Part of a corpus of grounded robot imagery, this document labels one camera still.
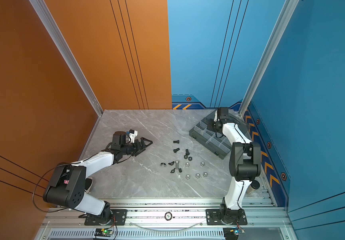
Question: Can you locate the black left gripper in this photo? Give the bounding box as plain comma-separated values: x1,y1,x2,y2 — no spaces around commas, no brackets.
121,137,153,157

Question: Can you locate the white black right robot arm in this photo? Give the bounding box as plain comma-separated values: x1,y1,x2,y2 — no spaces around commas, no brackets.
207,107,261,226

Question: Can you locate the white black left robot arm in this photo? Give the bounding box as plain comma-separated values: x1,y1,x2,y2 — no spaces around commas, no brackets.
43,132,153,225

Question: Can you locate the clear grey compartment organizer box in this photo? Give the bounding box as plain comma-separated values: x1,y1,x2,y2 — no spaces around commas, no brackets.
188,112,250,160

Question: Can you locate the small jar black lid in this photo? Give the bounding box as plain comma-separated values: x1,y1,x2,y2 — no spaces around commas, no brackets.
246,180,260,194

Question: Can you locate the green circuit board left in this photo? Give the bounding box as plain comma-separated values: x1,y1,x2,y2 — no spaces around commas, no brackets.
94,228,114,238

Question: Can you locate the green circuit board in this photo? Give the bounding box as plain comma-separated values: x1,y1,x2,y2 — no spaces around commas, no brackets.
223,228,245,240
94,228,114,238

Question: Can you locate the green circuit board right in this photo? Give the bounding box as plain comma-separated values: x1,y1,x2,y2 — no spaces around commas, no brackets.
223,228,245,240

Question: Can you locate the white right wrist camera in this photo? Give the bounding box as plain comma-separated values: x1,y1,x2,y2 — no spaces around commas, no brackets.
214,109,219,122

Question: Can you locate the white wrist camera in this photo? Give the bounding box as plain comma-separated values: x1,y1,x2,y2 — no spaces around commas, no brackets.
127,130,138,144
214,109,219,122

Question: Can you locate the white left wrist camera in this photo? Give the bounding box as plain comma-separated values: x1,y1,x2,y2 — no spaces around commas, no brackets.
127,130,138,144

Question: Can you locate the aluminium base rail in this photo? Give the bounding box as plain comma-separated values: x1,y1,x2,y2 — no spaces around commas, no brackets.
36,197,296,240

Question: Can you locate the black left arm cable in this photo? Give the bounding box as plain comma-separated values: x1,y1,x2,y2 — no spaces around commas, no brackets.
32,166,68,213

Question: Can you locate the aluminium frame post right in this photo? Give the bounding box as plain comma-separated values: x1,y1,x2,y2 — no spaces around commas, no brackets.
238,0,299,118

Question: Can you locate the aluminium frame post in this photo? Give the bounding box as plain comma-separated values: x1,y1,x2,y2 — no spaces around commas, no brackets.
29,0,103,117
238,0,299,118

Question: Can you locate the aluminium frame post left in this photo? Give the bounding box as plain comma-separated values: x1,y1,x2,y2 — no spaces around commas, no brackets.
29,0,103,117

